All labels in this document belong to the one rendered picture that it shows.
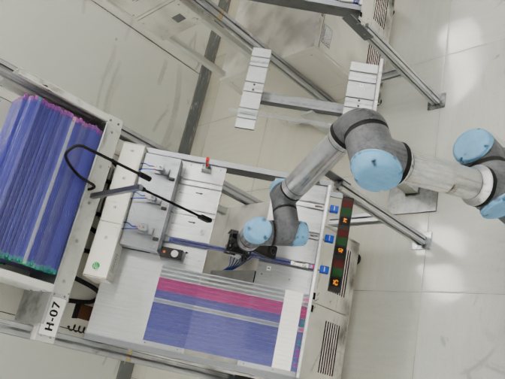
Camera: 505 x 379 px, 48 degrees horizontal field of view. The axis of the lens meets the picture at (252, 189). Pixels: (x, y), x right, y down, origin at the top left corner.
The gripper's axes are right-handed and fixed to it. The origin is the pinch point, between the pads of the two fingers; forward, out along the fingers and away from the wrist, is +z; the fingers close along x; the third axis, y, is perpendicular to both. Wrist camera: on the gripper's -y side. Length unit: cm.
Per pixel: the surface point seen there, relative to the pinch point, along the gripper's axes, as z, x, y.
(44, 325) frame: -1, 37, 55
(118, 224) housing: 3.5, 0.2, 42.5
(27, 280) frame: -10, 26, 62
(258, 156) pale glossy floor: 135, -95, -20
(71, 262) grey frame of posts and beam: 0, 17, 53
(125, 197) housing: 3.5, -9.6, 42.7
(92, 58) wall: 148, -134, 97
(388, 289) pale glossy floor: 47, -12, -77
